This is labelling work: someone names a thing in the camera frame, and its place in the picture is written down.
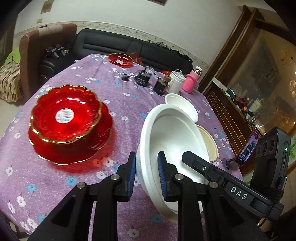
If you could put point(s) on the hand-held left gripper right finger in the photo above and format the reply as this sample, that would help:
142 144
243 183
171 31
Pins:
161 176

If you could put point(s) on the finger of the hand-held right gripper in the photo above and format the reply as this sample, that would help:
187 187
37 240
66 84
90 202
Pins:
201 168

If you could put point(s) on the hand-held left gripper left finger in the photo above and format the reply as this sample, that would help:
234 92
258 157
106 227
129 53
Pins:
132 176

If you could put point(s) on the cream paper bowl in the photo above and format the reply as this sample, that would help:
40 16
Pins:
209 143

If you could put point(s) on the large white foam bowl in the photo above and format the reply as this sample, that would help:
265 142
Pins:
175 139

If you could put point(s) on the large red gold-print plate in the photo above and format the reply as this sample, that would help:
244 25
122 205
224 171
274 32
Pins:
76 153

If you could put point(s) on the white paper bowl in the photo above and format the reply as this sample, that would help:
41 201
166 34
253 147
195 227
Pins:
178 102

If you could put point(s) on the red plate with round sticker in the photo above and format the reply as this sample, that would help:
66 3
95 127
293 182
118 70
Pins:
46 115

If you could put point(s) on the smartphone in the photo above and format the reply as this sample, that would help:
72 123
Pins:
248 148

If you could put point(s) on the black phone stand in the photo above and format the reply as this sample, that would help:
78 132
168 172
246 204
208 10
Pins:
231 163

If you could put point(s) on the pink knit-sleeved bottle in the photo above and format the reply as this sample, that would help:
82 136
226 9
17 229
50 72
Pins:
190 82

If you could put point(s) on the white lidded cup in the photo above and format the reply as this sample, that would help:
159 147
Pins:
177 83

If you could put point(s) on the short black cylinder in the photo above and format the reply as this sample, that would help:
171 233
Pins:
160 87

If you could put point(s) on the black cylindrical motor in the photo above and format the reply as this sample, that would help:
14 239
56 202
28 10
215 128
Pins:
143 80

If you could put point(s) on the small black plug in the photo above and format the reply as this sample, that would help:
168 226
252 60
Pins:
125 78

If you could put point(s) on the small red plate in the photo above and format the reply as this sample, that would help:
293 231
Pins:
120 60

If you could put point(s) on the black leather sofa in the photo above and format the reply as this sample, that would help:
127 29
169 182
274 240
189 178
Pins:
104 41

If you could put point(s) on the black gadget pile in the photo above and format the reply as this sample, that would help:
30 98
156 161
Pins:
57 51

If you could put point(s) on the patterned brown blanket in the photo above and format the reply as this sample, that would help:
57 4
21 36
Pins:
9 81

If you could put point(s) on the brown chair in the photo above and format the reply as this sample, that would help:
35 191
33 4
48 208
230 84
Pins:
27 58

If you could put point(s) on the green cushion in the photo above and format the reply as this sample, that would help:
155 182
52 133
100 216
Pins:
12 55

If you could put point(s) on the wall switch plate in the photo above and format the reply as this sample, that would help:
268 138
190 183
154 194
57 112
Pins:
45 6

